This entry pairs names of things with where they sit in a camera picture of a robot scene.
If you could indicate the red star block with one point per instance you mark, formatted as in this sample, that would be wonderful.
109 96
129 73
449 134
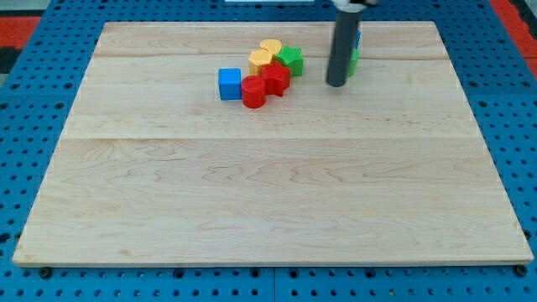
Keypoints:
276 78

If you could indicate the green block behind rod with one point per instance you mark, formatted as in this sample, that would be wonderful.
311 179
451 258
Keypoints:
353 62

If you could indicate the blue cube block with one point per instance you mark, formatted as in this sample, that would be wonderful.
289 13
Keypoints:
229 84

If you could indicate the blue block behind rod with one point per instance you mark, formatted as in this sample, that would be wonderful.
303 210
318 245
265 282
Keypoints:
358 39

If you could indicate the yellow round block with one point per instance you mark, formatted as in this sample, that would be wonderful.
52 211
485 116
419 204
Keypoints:
272 46

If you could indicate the wooden board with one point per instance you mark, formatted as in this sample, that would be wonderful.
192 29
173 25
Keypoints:
154 169

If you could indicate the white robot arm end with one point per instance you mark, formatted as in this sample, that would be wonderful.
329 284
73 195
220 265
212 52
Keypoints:
354 6

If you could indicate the red cylinder block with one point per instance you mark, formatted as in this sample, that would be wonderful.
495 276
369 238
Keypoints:
253 91

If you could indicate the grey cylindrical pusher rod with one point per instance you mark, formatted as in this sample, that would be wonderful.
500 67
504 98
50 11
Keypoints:
342 46

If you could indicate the yellow hexagon block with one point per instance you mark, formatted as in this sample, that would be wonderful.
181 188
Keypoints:
257 59

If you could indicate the green star block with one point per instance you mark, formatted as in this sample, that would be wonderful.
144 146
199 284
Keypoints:
291 57

